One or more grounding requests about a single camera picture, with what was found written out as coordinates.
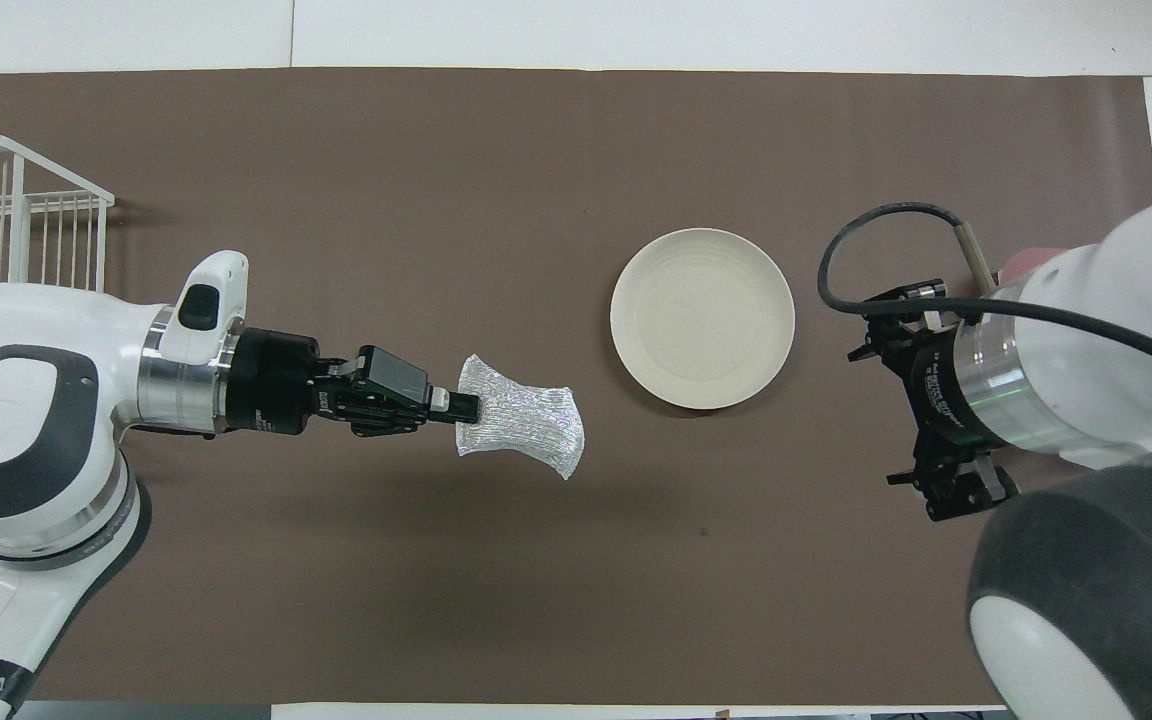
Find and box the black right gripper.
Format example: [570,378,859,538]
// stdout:
[846,281,1020,523]

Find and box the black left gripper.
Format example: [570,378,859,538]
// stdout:
[226,328,483,439]

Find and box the silver foil ball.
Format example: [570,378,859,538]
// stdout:
[454,353,585,481]

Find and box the cream round plate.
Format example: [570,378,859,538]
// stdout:
[610,228,796,410]

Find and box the pink plastic cup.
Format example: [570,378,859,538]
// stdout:
[996,246,1072,286]

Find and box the brown table mat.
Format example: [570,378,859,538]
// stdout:
[0,68,1152,706]

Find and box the white wire dish rack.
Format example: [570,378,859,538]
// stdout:
[0,134,115,303]

